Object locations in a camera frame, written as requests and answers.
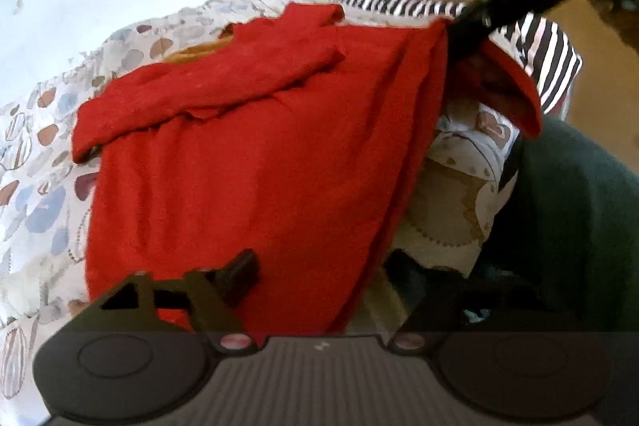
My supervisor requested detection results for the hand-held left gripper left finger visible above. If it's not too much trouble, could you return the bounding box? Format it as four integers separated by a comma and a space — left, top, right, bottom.
97, 249, 261, 351

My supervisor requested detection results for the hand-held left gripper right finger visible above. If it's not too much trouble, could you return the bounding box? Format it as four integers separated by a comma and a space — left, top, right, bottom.
392, 283, 580, 352

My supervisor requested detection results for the red knit sweater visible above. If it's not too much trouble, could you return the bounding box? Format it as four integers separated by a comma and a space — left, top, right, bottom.
71, 2, 544, 337

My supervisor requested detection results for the striped bedsheet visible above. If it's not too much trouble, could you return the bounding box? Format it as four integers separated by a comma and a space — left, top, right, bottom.
329, 0, 584, 117

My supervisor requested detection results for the person's dark green clothing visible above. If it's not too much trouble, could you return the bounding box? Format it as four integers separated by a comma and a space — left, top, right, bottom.
384, 111, 639, 337

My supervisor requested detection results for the circle print duvet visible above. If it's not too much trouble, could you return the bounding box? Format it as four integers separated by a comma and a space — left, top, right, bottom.
0, 0, 525, 412

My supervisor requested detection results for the orange cloth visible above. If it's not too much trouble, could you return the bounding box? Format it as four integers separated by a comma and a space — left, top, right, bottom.
162, 24, 238, 63

